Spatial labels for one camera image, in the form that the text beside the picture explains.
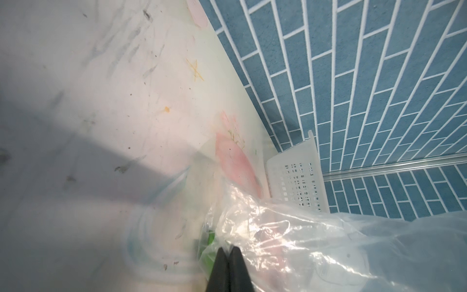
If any zip-top bag with label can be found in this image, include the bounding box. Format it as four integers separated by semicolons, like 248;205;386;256
124;166;467;292

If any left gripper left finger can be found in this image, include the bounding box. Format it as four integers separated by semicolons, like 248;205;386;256
206;248;230;292

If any dragon fruit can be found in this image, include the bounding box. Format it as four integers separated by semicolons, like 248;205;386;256
198;228;289;292

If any white plastic basket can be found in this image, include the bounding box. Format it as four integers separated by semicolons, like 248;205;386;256
266;130;330;213

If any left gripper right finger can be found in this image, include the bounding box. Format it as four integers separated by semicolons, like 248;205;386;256
228;246;255;292

